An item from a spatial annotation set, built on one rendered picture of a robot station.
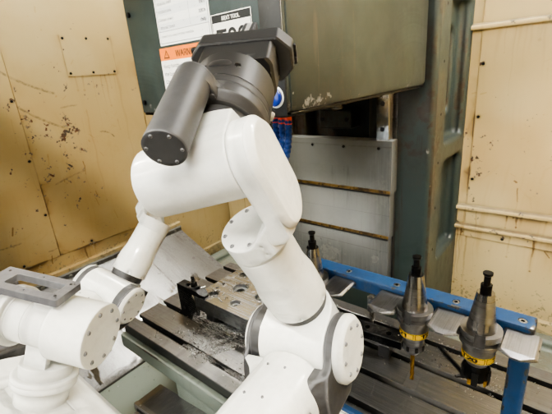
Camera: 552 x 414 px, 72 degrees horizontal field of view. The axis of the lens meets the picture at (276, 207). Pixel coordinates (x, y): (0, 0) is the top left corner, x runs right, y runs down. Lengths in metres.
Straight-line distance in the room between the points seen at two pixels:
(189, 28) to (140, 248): 0.45
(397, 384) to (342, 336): 0.65
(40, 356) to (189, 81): 0.31
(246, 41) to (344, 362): 0.37
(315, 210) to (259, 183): 1.20
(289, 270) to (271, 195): 0.11
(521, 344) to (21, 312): 0.68
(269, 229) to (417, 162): 1.01
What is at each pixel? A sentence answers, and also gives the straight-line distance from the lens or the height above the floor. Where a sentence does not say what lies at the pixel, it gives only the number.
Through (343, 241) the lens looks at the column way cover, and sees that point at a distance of 1.48.
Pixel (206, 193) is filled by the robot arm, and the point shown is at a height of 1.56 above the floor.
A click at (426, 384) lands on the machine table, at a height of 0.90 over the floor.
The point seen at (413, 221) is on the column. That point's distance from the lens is 1.36.
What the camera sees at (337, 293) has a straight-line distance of 0.80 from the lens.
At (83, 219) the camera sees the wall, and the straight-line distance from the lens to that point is 1.93.
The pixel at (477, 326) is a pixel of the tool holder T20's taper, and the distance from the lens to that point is 0.71.
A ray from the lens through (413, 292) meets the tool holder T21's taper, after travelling 0.72.
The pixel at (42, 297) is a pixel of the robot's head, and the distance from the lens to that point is 0.44.
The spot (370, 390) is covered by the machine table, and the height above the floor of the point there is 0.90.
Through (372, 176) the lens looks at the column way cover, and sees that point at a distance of 1.32.
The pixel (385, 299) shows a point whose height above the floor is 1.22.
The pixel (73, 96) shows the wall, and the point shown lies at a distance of 1.89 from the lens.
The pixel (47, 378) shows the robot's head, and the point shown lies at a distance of 0.47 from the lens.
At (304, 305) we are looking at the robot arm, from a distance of 0.43.
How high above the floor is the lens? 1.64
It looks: 19 degrees down
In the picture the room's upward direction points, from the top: 5 degrees counter-clockwise
